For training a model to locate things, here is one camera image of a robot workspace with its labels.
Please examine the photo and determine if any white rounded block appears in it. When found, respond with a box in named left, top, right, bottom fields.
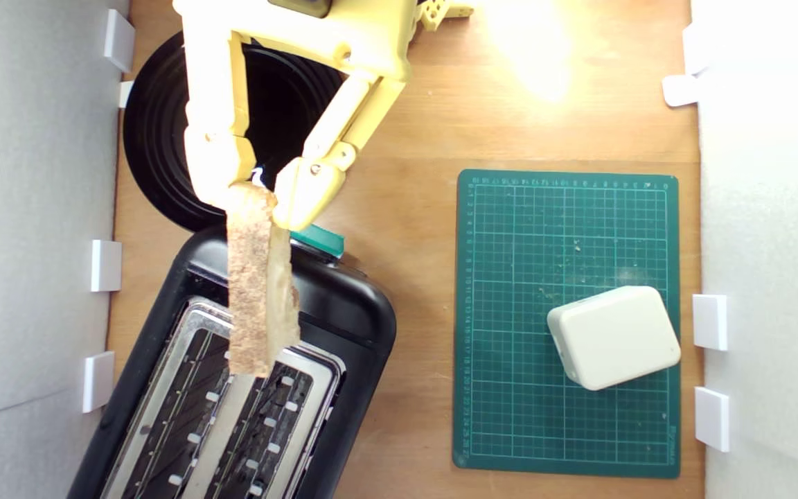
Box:
left=547, top=286, right=682, bottom=391

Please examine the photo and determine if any green toaster lever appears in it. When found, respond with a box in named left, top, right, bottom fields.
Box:
left=290, top=223, right=346, bottom=259

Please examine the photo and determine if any brown bread slice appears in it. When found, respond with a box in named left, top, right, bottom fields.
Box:
left=224, top=182, right=301, bottom=378

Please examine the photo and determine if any black round plate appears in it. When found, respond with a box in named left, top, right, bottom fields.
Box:
left=123, top=31, right=348, bottom=234

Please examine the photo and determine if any black two-slot toaster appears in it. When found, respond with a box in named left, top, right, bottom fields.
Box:
left=66, top=223, right=398, bottom=499

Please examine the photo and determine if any green cutting mat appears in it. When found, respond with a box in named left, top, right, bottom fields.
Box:
left=452, top=168, right=681, bottom=479

